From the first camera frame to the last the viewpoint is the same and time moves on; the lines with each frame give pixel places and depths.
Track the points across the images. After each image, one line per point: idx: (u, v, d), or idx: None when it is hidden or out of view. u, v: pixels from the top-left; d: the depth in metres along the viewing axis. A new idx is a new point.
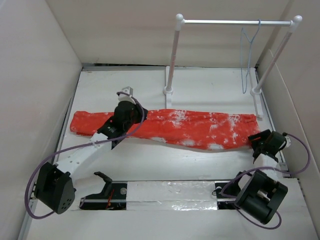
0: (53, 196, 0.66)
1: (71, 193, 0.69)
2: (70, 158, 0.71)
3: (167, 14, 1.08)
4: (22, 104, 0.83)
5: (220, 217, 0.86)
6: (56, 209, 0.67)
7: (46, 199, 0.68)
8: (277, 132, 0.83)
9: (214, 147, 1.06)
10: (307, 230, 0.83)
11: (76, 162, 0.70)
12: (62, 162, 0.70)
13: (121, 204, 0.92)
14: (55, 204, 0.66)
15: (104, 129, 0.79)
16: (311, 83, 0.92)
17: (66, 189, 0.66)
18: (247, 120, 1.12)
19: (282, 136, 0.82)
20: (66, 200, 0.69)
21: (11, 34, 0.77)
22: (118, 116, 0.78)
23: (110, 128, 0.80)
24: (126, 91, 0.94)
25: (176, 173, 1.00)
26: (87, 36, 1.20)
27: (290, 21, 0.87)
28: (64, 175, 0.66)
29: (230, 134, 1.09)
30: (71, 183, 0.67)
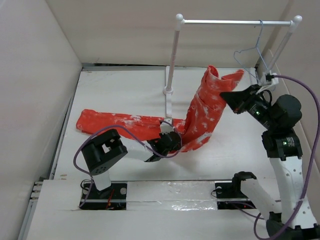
0: (101, 158, 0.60)
1: (110, 165, 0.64)
2: (128, 139, 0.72)
3: (167, 14, 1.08)
4: (22, 104, 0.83)
5: (220, 217, 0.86)
6: (90, 171, 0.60)
7: (90, 157, 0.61)
8: (289, 106, 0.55)
9: (200, 138, 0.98)
10: None
11: (131, 146, 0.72)
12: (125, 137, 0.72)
13: (121, 204, 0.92)
14: (94, 165, 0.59)
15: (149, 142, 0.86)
16: (310, 83, 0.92)
17: (114, 159, 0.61)
18: (204, 80, 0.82)
19: (297, 111, 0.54)
20: (103, 168, 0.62)
21: (11, 34, 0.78)
22: (164, 140, 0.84)
23: (154, 145, 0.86)
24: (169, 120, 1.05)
25: (176, 173, 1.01)
26: (87, 36, 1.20)
27: (290, 21, 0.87)
28: (122, 147, 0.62)
29: (202, 112, 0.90)
30: (119, 159, 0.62)
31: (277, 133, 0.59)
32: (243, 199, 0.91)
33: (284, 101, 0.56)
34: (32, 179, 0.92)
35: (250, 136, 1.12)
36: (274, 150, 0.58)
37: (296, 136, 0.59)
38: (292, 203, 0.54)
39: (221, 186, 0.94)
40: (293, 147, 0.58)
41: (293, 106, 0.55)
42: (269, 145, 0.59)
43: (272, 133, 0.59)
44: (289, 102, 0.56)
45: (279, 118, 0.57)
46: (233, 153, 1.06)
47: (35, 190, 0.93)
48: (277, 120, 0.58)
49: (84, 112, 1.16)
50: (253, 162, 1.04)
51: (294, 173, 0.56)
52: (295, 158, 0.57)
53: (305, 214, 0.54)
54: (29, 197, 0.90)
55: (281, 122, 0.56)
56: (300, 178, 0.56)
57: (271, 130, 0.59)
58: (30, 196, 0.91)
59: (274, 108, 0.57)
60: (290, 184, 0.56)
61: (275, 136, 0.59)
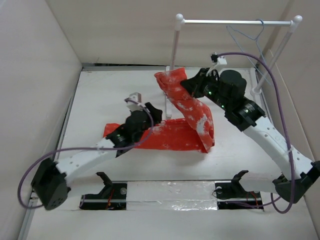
0: (49, 189, 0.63)
1: (63, 193, 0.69)
2: (70, 159, 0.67)
3: (167, 14, 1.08)
4: (22, 104, 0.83)
5: (220, 216, 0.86)
6: (45, 205, 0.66)
7: (40, 191, 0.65)
8: (229, 77, 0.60)
9: (201, 128, 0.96)
10: (305, 229, 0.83)
11: (76, 164, 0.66)
12: (62, 161, 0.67)
13: (121, 204, 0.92)
14: (47, 199, 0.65)
15: (113, 134, 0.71)
16: (310, 83, 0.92)
17: (59, 188, 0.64)
18: (161, 83, 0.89)
19: (237, 80, 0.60)
20: (57, 198, 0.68)
21: (11, 34, 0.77)
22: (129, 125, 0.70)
23: (119, 136, 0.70)
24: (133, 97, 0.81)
25: (176, 173, 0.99)
26: (87, 36, 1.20)
27: (290, 21, 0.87)
28: (61, 176, 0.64)
29: (180, 108, 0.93)
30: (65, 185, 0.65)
31: (236, 105, 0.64)
32: (243, 199, 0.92)
33: (226, 77, 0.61)
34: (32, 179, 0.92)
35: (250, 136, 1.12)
36: (243, 122, 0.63)
37: (252, 101, 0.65)
38: (285, 157, 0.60)
39: (221, 187, 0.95)
40: (254, 111, 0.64)
41: (235, 78, 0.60)
42: (236, 120, 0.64)
43: (233, 108, 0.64)
44: (231, 76, 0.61)
45: (231, 93, 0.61)
46: (233, 153, 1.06)
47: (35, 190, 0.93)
48: (230, 95, 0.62)
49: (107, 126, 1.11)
50: (253, 162, 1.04)
51: (269, 131, 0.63)
52: (262, 119, 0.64)
53: (299, 159, 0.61)
54: (29, 198, 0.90)
55: (235, 94, 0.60)
56: (276, 133, 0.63)
57: (231, 106, 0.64)
58: (30, 196, 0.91)
59: (221, 86, 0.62)
60: (273, 142, 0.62)
61: (236, 109, 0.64)
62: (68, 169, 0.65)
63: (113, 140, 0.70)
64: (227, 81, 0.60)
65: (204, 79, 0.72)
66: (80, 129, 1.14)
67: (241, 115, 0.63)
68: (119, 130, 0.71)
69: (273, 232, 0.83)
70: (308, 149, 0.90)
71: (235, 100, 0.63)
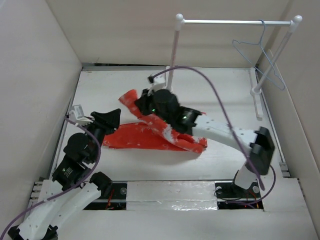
0: None
1: None
2: (29, 222, 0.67)
3: (167, 14, 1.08)
4: (22, 104, 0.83)
5: (220, 217, 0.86)
6: None
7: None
8: (160, 94, 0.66)
9: (168, 137, 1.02)
10: (305, 230, 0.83)
11: (35, 226, 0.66)
12: (23, 226, 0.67)
13: (121, 204, 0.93)
14: None
15: (58, 172, 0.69)
16: (310, 83, 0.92)
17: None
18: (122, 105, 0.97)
19: (168, 94, 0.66)
20: None
21: (11, 34, 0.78)
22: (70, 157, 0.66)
23: (65, 170, 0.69)
24: (72, 112, 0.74)
25: (176, 173, 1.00)
26: (87, 36, 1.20)
27: (290, 21, 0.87)
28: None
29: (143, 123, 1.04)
30: None
31: (177, 116, 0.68)
32: (243, 199, 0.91)
33: (158, 97, 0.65)
34: (31, 179, 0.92)
35: None
36: (186, 129, 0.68)
37: (189, 108, 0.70)
38: (231, 137, 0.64)
39: (221, 186, 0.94)
40: (191, 116, 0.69)
41: (165, 95, 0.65)
42: (181, 129, 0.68)
43: (175, 120, 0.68)
44: (162, 94, 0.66)
45: (168, 110, 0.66)
46: (233, 153, 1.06)
47: (35, 190, 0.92)
48: (168, 111, 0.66)
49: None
50: None
51: (210, 124, 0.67)
52: (199, 117, 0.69)
53: (244, 133, 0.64)
54: (29, 198, 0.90)
55: (172, 108, 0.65)
56: (216, 123, 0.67)
57: (172, 118, 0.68)
58: (30, 196, 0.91)
59: (158, 106, 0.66)
60: (216, 131, 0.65)
61: (177, 119, 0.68)
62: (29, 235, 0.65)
63: (60, 177, 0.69)
64: (161, 99, 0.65)
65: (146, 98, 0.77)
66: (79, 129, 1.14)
67: (184, 123, 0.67)
68: (62, 165, 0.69)
69: (273, 232, 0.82)
70: (308, 150, 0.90)
71: (175, 112, 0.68)
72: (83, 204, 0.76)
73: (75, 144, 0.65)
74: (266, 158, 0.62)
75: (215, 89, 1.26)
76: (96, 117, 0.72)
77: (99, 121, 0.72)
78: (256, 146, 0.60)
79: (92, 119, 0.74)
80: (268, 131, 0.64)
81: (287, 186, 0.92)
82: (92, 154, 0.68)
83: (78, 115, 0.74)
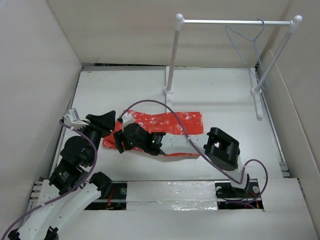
0: None
1: None
2: (27, 226, 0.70)
3: (167, 14, 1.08)
4: (22, 104, 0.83)
5: (220, 217, 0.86)
6: None
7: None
8: (128, 130, 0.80)
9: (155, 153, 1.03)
10: (305, 230, 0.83)
11: (34, 229, 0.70)
12: (22, 229, 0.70)
13: (121, 204, 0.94)
14: None
15: (55, 176, 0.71)
16: (310, 83, 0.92)
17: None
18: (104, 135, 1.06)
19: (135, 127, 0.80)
20: None
21: (11, 34, 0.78)
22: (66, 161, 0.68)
23: (61, 174, 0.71)
24: (67, 116, 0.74)
25: (176, 173, 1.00)
26: (87, 36, 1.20)
27: (290, 21, 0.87)
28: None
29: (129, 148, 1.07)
30: None
31: (147, 142, 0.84)
32: (244, 199, 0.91)
33: (126, 132, 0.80)
34: (32, 178, 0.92)
35: (250, 136, 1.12)
36: (157, 150, 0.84)
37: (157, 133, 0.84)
38: (188, 145, 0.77)
39: (221, 186, 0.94)
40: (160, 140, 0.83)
41: (131, 128, 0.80)
42: (154, 152, 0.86)
43: (146, 144, 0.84)
44: (130, 127, 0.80)
45: (138, 139, 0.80)
46: None
47: (35, 190, 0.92)
48: (138, 140, 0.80)
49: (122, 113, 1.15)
50: (253, 162, 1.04)
51: (172, 139, 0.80)
52: (164, 137, 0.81)
53: (198, 139, 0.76)
54: (29, 198, 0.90)
55: (141, 137, 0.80)
56: (176, 137, 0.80)
57: (144, 144, 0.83)
58: (30, 196, 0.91)
59: (130, 138, 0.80)
60: (179, 144, 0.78)
61: (148, 144, 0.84)
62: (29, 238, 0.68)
63: (57, 181, 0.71)
64: (129, 132, 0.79)
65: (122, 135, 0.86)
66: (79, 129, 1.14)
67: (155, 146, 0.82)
68: (59, 169, 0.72)
69: (273, 232, 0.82)
70: (308, 150, 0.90)
71: (144, 139, 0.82)
72: (83, 205, 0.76)
73: (71, 148, 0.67)
74: (224, 155, 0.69)
75: (215, 89, 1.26)
76: (92, 119, 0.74)
77: (95, 123, 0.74)
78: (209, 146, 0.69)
79: (88, 122, 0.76)
80: (219, 130, 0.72)
81: (287, 186, 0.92)
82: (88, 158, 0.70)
83: (73, 118, 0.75)
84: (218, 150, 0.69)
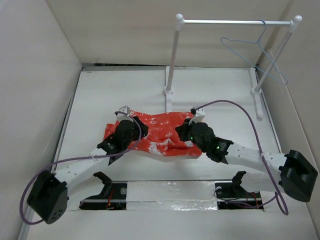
0: (49, 200, 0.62)
1: (63, 203, 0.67)
2: (67, 169, 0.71)
3: (167, 14, 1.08)
4: (22, 104, 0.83)
5: (220, 217, 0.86)
6: (46, 218, 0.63)
7: (34, 208, 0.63)
8: (195, 129, 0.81)
9: (156, 153, 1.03)
10: (305, 230, 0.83)
11: (74, 173, 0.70)
12: (59, 171, 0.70)
13: (121, 204, 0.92)
14: (48, 210, 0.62)
15: (103, 144, 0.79)
16: (310, 84, 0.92)
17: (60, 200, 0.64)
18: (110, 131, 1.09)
19: (204, 128, 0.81)
20: (58, 210, 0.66)
21: (11, 34, 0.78)
22: (118, 134, 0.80)
23: (110, 144, 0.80)
24: (123, 109, 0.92)
25: (176, 173, 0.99)
26: (87, 36, 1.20)
27: (290, 21, 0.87)
28: (61, 186, 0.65)
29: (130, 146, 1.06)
30: (65, 194, 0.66)
31: (212, 147, 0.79)
32: (243, 199, 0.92)
33: (196, 129, 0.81)
34: (32, 178, 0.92)
35: (250, 136, 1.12)
36: (220, 158, 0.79)
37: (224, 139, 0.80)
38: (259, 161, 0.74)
39: (221, 186, 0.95)
40: (224, 147, 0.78)
41: (199, 128, 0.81)
42: (216, 159, 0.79)
43: (211, 150, 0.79)
44: (198, 128, 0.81)
45: (204, 140, 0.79)
46: None
47: None
48: (205, 142, 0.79)
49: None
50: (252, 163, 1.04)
51: (241, 151, 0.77)
52: (231, 146, 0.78)
53: (273, 158, 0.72)
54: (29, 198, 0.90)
55: (207, 138, 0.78)
56: (246, 149, 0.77)
57: (209, 149, 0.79)
58: None
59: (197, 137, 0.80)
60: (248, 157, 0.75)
61: (213, 150, 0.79)
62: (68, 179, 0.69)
63: (104, 148, 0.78)
64: (198, 132, 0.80)
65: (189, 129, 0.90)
66: (80, 129, 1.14)
67: (219, 153, 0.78)
68: (107, 140, 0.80)
69: (273, 232, 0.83)
70: (308, 150, 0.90)
71: (210, 143, 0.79)
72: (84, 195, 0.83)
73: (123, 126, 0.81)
74: (302, 183, 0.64)
75: (215, 89, 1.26)
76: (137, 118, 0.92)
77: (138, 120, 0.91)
78: (286, 171, 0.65)
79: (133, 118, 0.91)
80: (300, 155, 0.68)
81: None
82: (130, 136, 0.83)
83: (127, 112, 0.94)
84: (294, 174, 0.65)
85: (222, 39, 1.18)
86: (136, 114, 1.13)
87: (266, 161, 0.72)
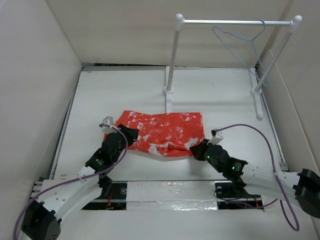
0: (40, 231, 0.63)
1: (57, 229, 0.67)
2: (55, 196, 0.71)
3: (167, 14, 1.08)
4: (22, 104, 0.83)
5: (220, 216, 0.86)
6: None
7: (29, 236, 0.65)
8: (211, 150, 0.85)
9: (156, 153, 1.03)
10: (306, 230, 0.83)
11: (62, 200, 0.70)
12: (47, 200, 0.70)
13: (121, 204, 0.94)
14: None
15: (92, 161, 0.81)
16: (310, 84, 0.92)
17: (50, 229, 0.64)
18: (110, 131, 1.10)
19: (220, 150, 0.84)
20: (52, 235, 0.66)
21: (11, 34, 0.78)
22: (105, 149, 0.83)
23: (98, 161, 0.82)
24: (106, 121, 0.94)
25: (176, 173, 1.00)
26: (87, 36, 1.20)
27: (290, 21, 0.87)
28: (49, 215, 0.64)
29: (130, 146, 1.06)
30: (56, 222, 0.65)
31: (228, 167, 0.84)
32: (243, 199, 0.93)
33: (210, 151, 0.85)
34: (32, 178, 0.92)
35: (250, 136, 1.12)
36: (236, 178, 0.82)
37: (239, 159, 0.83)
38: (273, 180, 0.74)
39: (221, 187, 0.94)
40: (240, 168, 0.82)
41: (215, 150, 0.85)
42: (232, 178, 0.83)
43: (226, 170, 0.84)
44: (214, 149, 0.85)
45: (219, 162, 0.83)
46: (234, 151, 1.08)
47: (35, 190, 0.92)
48: (220, 164, 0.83)
49: (123, 114, 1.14)
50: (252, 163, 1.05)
51: (256, 171, 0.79)
52: (246, 167, 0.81)
53: (286, 177, 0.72)
54: (29, 198, 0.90)
55: (222, 160, 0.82)
56: (260, 169, 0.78)
57: (224, 169, 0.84)
58: (30, 196, 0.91)
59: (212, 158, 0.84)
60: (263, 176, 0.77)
61: (229, 171, 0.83)
62: (56, 206, 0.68)
63: (93, 166, 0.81)
64: (214, 154, 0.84)
65: (205, 146, 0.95)
66: (80, 129, 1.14)
67: (234, 174, 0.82)
68: (95, 157, 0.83)
69: (273, 232, 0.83)
70: (308, 150, 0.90)
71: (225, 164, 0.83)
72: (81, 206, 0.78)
73: (110, 141, 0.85)
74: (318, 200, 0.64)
75: (215, 89, 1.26)
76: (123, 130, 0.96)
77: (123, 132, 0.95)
78: (300, 188, 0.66)
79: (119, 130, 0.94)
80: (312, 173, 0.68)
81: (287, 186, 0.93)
82: (118, 149, 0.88)
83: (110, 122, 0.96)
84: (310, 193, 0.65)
85: (214, 28, 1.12)
86: (136, 115, 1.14)
87: (280, 180, 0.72)
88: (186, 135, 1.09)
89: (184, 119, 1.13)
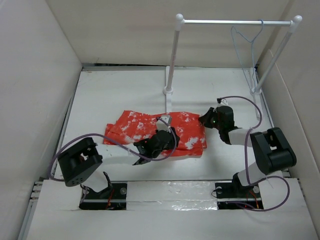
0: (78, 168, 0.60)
1: (87, 175, 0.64)
2: (106, 147, 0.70)
3: (167, 14, 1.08)
4: (22, 104, 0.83)
5: (220, 216, 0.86)
6: (66, 181, 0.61)
7: (63, 164, 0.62)
8: (222, 107, 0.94)
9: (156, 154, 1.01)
10: (305, 229, 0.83)
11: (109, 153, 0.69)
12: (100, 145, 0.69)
13: (121, 204, 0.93)
14: (70, 175, 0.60)
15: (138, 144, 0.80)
16: (310, 83, 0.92)
17: (86, 171, 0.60)
18: (111, 130, 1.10)
19: (230, 111, 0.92)
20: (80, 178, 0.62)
21: (11, 33, 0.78)
22: (153, 141, 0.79)
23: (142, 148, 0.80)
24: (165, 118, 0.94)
25: (177, 174, 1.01)
26: (87, 36, 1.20)
27: (290, 21, 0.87)
28: (97, 158, 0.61)
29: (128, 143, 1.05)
30: (94, 168, 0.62)
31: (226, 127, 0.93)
32: (243, 199, 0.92)
33: (221, 108, 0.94)
34: (32, 178, 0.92)
35: None
36: (226, 137, 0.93)
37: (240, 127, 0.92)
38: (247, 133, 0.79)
39: (221, 187, 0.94)
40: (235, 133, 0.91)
41: (227, 109, 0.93)
42: (223, 136, 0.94)
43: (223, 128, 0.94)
44: (226, 108, 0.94)
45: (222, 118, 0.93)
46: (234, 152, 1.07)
47: (35, 190, 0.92)
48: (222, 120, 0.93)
49: (123, 114, 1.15)
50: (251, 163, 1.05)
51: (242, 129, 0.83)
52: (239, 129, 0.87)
53: None
54: (29, 198, 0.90)
55: (225, 118, 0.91)
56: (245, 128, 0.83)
57: (222, 127, 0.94)
58: (30, 196, 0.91)
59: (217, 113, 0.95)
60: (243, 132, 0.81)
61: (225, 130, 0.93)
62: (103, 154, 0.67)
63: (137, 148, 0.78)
64: (222, 110, 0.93)
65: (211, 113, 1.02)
66: (80, 129, 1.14)
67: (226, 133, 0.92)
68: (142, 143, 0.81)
69: (273, 232, 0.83)
70: (309, 150, 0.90)
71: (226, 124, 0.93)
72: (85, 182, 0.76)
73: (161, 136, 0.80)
74: (267, 146, 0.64)
75: (215, 89, 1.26)
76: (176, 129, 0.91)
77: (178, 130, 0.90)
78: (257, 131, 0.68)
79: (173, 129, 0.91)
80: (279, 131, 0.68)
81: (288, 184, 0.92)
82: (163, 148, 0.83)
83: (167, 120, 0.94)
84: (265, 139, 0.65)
85: (232, 29, 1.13)
86: (136, 115, 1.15)
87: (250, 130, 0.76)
88: (187, 135, 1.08)
89: (184, 119, 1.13)
